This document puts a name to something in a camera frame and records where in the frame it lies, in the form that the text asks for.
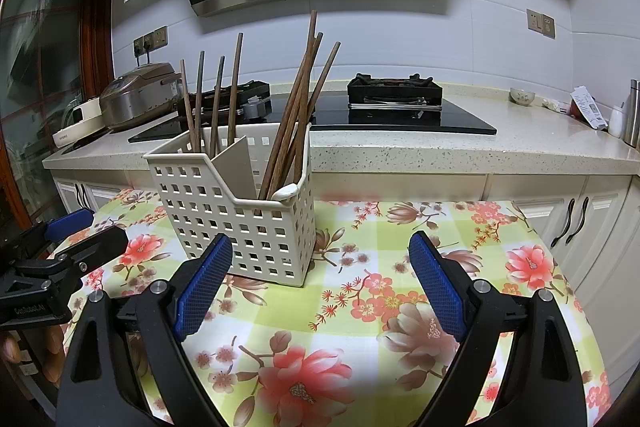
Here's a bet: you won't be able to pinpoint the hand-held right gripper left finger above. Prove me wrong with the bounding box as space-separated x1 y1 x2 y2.
55 233 236 427

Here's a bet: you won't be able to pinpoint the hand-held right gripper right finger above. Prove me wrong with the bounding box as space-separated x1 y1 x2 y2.
407 231 588 427

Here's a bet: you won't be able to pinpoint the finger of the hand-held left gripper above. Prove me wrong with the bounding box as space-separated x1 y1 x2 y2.
14 225 129 294
0 208 96 269

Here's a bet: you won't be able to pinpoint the white perforated plastic utensil basket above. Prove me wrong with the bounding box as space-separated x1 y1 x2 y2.
143 123 317 289

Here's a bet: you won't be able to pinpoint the person's left hand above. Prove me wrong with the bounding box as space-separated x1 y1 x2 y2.
0 324 68 385

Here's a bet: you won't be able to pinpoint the floral checked tablecloth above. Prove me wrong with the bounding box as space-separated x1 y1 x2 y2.
50 188 613 427

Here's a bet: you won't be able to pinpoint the white electric cooker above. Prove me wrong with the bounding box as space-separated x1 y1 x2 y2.
52 99 108 150

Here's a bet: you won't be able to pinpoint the white base kitchen cabinets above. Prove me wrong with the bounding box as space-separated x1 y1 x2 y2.
50 172 640 303

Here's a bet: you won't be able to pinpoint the speckled stone kitchen countertop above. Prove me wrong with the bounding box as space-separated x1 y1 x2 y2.
42 79 640 178

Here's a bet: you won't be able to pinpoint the bronze metallic rice cooker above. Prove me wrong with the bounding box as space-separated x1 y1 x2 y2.
100 63 183 130

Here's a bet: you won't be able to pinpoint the black glass gas cooktop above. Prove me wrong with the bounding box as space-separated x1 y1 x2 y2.
127 94 498 144

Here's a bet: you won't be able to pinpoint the wooden framed glass door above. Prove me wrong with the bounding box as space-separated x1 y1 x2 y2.
0 0 113 228

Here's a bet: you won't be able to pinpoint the red and white packet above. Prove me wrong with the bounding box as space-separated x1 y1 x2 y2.
570 86 608 130

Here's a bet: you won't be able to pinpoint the small white bottle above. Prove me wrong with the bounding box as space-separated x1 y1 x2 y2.
607 104 626 138

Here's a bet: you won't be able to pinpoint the stainless steel thermos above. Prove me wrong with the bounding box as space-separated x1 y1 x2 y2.
622 79 640 145

